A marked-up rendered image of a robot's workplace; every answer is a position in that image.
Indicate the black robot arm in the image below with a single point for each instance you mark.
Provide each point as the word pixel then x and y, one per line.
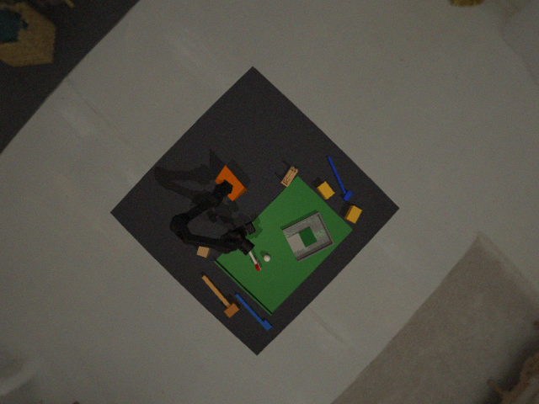
pixel 225 245

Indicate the yellow rectangular block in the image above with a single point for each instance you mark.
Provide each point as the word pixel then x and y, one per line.
pixel 325 190
pixel 353 214

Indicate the green rectangular mat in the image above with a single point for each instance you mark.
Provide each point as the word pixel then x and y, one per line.
pixel 282 274

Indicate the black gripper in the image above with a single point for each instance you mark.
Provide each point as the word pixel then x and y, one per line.
pixel 249 227

